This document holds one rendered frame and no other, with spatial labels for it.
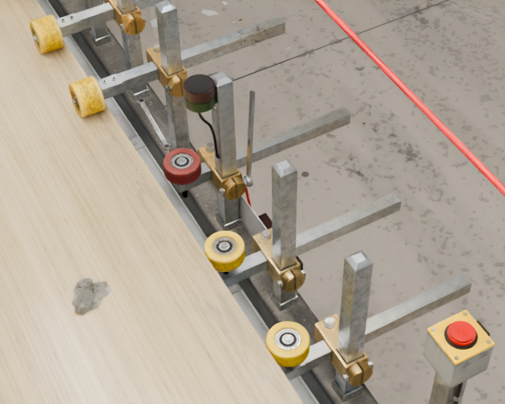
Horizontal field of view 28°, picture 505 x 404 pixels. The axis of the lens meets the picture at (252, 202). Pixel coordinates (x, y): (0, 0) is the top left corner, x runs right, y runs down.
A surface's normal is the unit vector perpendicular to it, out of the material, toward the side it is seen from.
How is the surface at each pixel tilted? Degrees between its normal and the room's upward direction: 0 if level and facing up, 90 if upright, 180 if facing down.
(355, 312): 90
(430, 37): 0
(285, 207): 90
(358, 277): 90
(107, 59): 0
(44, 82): 0
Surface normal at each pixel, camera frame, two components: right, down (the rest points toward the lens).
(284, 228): 0.48, 0.65
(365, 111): -0.02, -0.66
